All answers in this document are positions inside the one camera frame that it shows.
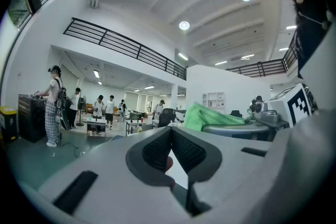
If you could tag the metal-frame white table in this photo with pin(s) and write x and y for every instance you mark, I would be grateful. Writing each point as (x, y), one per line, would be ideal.
(135, 123)

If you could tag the long black balcony railing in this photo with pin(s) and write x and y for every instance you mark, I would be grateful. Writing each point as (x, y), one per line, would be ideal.
(138, 52)

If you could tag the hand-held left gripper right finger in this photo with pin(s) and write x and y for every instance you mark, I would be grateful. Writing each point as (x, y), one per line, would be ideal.
(231, 178)

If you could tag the white power strip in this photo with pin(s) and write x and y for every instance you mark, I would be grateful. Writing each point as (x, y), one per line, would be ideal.
(82, 153)

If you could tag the yellow-lid black bin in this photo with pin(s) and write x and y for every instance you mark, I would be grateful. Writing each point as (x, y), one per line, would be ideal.
(8, 123)

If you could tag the black pedestal fan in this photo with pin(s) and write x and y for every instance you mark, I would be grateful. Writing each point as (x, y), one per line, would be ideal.
(82, 103)

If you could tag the small white shelf table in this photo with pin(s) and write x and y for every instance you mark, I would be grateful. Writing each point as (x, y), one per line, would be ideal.
(95, 123)

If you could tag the short black balcony railing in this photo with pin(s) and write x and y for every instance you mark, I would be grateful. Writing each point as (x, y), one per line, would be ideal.
(260, 68)

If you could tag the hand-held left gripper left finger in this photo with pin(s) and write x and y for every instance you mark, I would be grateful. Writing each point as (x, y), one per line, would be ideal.
(118, 191)

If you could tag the white shelf unit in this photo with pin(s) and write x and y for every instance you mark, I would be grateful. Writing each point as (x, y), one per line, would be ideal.
(214, 99)

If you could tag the person's left hand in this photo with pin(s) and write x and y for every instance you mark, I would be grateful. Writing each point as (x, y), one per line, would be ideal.
(169, 164)

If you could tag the strip ceiling light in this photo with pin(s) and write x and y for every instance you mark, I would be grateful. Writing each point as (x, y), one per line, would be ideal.
(96, 74)
(183, 56)

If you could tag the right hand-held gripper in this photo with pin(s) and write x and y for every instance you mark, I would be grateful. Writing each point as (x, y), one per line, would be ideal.
(281, 110)

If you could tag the green cloth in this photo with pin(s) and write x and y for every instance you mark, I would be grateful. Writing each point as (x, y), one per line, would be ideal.
(204, 116)

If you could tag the black cabinet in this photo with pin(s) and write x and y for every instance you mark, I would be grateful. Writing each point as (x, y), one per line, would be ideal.
(31, 118)

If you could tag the person's black clothing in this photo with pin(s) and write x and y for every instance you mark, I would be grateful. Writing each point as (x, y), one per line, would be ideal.
(305, 60)

